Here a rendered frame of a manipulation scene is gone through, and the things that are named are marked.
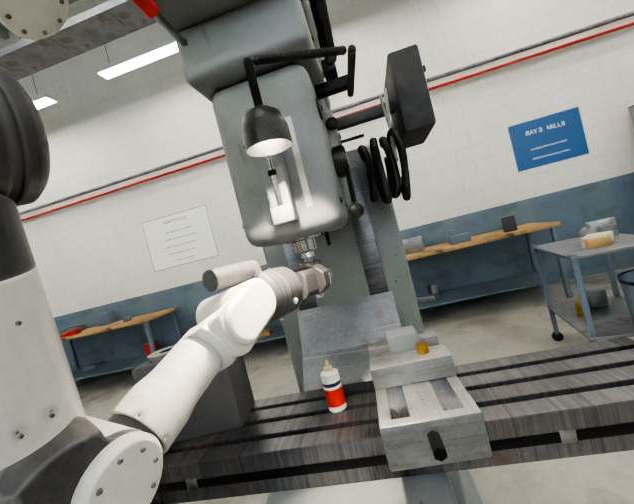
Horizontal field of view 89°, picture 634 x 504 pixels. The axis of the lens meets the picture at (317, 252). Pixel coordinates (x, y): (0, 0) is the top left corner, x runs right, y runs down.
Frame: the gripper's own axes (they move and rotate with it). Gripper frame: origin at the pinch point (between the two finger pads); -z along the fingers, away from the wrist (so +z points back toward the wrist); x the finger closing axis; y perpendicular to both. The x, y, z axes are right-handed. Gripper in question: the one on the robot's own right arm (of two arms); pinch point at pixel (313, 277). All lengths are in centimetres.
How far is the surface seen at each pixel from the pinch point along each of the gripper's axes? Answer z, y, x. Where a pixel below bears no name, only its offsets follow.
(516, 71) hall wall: -482, -172, -80
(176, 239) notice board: -281, -74, 429
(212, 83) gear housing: 12.2, -40.8, 3.6
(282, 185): 11.5, -18.2, -5.8
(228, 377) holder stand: 10.3, 17.5, 22.1
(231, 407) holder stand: 10.7, 24.3, 23.0
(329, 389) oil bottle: 2.0, 24.1, 1.7
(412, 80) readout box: -31, -42, -24
